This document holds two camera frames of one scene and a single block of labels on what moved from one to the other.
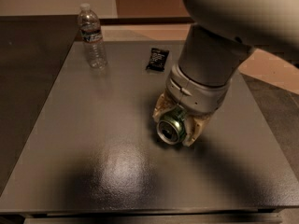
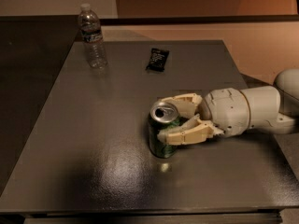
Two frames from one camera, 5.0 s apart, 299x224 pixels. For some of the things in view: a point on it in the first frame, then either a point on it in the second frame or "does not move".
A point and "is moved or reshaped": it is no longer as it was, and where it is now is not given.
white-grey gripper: (195, 94) -> (226, 111)
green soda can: (171, 128) is moved or reshaped
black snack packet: (158, 60) does not move
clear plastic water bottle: (89, 23) does not move
